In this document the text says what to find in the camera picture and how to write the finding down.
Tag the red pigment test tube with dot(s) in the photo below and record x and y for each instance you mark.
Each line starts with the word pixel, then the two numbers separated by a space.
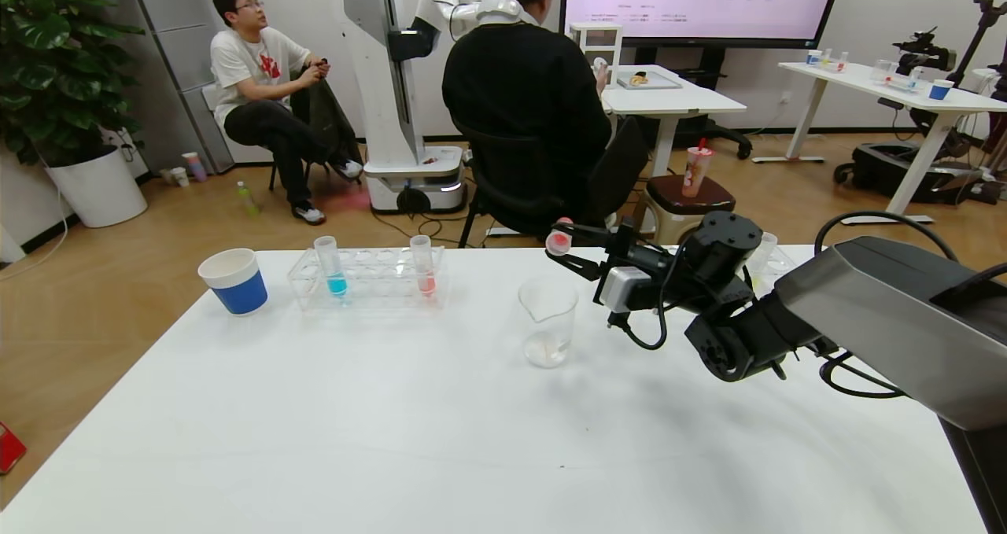
pixel 558 241
pixel 426 282

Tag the white plant pot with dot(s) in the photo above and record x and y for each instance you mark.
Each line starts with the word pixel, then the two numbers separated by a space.
pixel 98 190

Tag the brown cushioned stool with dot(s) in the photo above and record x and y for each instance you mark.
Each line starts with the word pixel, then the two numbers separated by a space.
pixel 676 197

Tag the white humanoid robot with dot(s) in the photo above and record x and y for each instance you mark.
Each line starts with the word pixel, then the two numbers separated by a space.
pixel 385 86

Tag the pink plastic cup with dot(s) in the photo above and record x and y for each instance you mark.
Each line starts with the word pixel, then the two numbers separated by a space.
pixel 195 169

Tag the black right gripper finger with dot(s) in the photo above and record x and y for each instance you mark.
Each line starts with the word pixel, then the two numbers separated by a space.
pixel 594 236
pixel 586 266

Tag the drink cup with red straw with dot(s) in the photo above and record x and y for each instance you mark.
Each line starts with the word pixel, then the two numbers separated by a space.
pixel 697 172

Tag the black background robot arm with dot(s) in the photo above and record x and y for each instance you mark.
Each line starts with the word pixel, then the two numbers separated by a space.
pixel 924 46

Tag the clear glass beaker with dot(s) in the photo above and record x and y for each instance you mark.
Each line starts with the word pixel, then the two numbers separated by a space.
pixel 547 349

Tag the black office chair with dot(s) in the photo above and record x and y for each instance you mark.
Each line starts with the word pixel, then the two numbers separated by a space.
pixel 511 192

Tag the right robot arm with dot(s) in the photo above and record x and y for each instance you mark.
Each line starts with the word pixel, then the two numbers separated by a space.
pixel 889 314

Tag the large wall display screen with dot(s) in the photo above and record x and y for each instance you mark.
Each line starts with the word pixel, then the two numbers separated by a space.
pixel 708 7

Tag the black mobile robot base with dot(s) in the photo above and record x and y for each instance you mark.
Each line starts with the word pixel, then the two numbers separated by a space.
pixel 897 171

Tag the yellow pigment test tube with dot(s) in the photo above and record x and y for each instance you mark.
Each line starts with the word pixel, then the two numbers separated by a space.
pixel 765 247

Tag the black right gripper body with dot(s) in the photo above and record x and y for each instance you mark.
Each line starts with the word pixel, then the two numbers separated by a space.
pixel 615 262

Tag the grey tray with food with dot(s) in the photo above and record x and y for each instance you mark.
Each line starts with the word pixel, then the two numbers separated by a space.
pixel 649 82

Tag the black tripod stand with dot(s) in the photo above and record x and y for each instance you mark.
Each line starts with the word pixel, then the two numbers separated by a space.
pixel 979 34

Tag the man in white t-shirt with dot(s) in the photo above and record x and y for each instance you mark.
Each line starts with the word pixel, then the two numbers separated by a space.
pixel 256 66

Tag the green drink bottle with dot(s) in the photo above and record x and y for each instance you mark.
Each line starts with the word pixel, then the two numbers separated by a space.
pixel 248 200

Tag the grey metal cabinet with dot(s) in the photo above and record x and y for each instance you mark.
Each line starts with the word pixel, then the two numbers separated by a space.
pixel 169 7

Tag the white shelf box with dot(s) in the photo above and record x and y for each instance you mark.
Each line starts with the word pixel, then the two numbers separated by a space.
pixel 602 42

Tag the green potted plant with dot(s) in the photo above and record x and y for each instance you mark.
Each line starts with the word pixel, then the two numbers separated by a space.
pixel 55 62

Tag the blue white paper cup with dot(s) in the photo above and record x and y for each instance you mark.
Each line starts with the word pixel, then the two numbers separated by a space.
pixel 238 286

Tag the black display stand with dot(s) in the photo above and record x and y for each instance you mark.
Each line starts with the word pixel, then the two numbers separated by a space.
pixel 712 135

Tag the blue pigment test tube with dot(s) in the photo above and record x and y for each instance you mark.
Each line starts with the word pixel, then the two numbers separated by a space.
pixel 337 284

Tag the long white desk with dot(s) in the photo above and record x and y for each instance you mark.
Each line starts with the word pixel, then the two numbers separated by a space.
pixel 865 82

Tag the clear acrylic test tube rack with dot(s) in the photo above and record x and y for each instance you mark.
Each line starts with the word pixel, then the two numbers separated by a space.
pixel 783 265
pixel 378 282

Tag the person in black sweater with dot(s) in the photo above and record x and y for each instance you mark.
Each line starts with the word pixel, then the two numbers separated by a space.
pixel 523 93

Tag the dark jacket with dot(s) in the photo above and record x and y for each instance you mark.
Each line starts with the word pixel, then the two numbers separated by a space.
pixel 334 125

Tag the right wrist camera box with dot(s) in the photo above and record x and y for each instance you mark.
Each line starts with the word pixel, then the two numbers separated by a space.
pixel 625 289

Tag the small blue paper cup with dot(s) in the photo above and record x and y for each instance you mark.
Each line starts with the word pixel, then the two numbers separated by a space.
pixel 940 91

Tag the small white cup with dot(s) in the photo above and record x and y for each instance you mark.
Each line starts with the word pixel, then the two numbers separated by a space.
pixel 180 178

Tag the red flat object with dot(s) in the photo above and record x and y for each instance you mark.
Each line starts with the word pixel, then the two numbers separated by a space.
pixel 9 449

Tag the small white desk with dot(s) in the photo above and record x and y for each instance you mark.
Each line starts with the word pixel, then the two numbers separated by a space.
pixel 676 103

